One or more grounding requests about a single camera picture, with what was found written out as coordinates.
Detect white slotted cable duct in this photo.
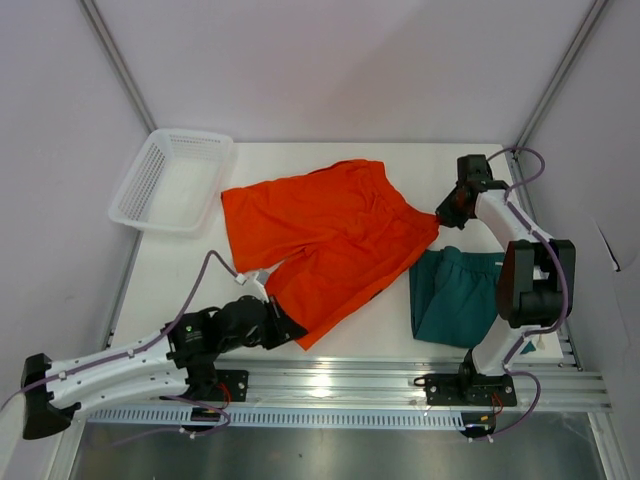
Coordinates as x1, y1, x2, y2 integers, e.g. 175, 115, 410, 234
88, 402, 490, 431

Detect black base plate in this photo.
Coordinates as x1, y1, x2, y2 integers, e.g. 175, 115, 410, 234
413, 373, 517, 407
159, 368, 250, 403

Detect aluminium frame post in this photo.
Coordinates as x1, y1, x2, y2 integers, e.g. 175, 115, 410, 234
77, 0, 157, 133
515, 0, 612, 147

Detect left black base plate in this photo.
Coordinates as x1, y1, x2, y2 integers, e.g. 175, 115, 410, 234
159, 368, 250, 403

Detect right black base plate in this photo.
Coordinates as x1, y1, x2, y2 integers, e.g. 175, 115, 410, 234
413, 373, 517, 407

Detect white plastic basket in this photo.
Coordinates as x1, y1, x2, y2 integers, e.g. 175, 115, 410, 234
108, 128, 234, 237

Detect left aluminium frame post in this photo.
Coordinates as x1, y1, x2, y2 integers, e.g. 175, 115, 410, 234
77, 0, 157, 133

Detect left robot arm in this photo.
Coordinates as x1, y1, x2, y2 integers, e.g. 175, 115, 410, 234
21, 295, 307, 440

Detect right table edge rail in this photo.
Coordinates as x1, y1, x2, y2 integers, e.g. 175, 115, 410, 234
505, 145, 584, 371

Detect right aluminium frame post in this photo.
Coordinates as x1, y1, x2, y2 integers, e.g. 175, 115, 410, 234
515, 0, 612, 147

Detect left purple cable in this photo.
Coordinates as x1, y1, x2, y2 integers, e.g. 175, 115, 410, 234
0, 249, 249, 446

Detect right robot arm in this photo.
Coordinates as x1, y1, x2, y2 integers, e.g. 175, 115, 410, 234
436, 154, 576, 404

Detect orange shorts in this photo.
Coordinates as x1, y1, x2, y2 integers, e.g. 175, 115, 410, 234
221, 159, 439, 350

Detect aluminium mounting rail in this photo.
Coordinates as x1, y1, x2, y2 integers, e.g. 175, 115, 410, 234
216, 357, 612, 413

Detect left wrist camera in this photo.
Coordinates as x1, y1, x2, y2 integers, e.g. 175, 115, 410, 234
253, 270, 270, 299

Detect green shorts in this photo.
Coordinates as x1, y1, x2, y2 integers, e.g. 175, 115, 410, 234
409, 246, 505, 349

